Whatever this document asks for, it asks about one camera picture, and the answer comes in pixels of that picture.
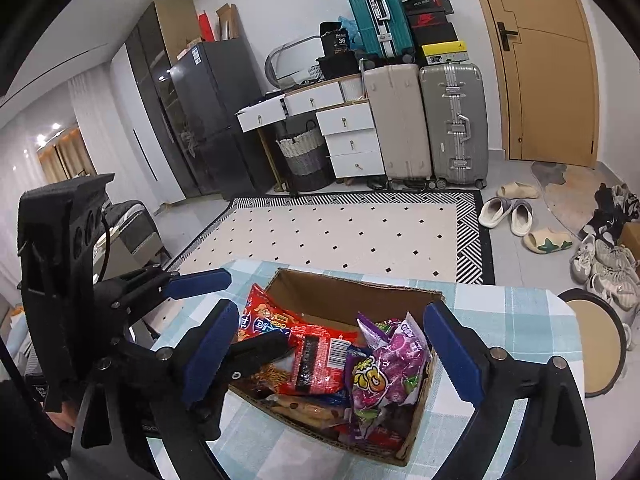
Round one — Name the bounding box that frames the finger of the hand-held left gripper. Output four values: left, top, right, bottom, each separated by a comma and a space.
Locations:
192, 332, 297, 442
107, 268, 232, 311

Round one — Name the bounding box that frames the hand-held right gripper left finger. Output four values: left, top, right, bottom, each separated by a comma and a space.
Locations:
70, 299, 241, 480

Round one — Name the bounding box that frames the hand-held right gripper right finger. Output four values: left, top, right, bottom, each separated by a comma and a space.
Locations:
422, 301, 591, 480

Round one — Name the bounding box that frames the red cartoon snack bag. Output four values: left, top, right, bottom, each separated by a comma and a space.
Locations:
239, 284, 301, 346

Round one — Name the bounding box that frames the purple grape candy bag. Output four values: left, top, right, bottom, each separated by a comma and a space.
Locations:
347, 311, 433, 411

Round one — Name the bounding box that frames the red black snack packet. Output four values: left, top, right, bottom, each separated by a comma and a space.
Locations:
272, 324, 358, 396

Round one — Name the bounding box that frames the brown cardboard box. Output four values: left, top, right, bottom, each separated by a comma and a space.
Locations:
227, 267, 446, 468

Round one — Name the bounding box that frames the grey sofa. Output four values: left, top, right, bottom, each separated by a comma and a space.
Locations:
102, 199, 171, 267

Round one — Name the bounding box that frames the orange curtain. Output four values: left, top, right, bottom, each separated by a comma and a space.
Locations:
40, 127, 96, 186

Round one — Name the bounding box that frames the round black-rimmed stool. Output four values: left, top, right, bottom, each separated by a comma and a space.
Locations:
556, 287, 632, 400

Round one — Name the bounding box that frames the grey white clog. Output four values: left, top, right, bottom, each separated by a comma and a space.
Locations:
510, 200, 534, 237
478, 197, 512, 229

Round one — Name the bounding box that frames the beige slide green star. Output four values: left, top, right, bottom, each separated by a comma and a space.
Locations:
522, 227, 573, 252

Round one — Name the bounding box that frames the white wardrobe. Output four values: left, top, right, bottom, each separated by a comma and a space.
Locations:
70, 42, 186, 206

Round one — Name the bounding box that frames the woven laundry basket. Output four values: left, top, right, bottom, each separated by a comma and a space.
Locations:
275, 119, 335, 193

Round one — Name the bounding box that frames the black refrigerator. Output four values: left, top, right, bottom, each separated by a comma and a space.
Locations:
167, 37, 278, 201

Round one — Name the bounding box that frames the pile of sneakers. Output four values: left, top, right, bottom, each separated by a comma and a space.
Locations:
570, 182, 640, 351

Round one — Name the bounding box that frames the dark glass cabinet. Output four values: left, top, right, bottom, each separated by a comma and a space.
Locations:
125, 0, 206, 206

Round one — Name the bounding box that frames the irregular grey beige doormat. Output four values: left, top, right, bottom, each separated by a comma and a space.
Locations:
530, 160, 618, 241

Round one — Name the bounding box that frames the white drawer desk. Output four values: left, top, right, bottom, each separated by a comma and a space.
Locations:
236, 76, 386, 196

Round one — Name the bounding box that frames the oval silver-framed mirror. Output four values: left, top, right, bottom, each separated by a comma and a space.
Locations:
264, 35, 321, 92

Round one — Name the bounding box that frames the silver suitcase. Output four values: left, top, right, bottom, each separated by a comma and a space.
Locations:
417, 62, 490, 191

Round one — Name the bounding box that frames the beige suitcase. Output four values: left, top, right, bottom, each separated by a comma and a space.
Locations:
362, 62, 433, 186

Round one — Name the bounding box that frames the black labelled bag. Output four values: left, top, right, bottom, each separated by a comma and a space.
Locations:
320, 21, 351, 58

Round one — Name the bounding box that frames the wooden door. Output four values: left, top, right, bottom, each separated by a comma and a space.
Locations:
462, 0, 601, 170

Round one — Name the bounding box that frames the blue plastic bag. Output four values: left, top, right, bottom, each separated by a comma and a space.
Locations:
337, 15, 360, 51

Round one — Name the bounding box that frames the teal suitcase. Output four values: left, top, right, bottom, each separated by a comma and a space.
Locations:
341, 0, 416, 66

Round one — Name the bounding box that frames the plain black box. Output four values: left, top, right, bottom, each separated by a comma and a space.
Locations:
412, 25, 458, 46

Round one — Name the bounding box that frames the black red logo shoebox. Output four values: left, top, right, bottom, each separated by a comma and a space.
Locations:
406, 12, 451, 29

